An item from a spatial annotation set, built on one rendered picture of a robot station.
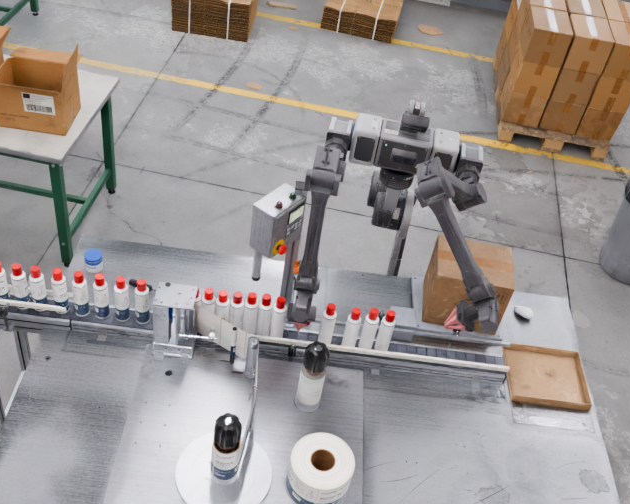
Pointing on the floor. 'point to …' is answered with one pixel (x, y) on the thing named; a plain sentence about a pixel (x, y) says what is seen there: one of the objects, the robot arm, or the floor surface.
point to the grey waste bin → (628, 246)
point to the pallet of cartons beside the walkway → (568, 71)
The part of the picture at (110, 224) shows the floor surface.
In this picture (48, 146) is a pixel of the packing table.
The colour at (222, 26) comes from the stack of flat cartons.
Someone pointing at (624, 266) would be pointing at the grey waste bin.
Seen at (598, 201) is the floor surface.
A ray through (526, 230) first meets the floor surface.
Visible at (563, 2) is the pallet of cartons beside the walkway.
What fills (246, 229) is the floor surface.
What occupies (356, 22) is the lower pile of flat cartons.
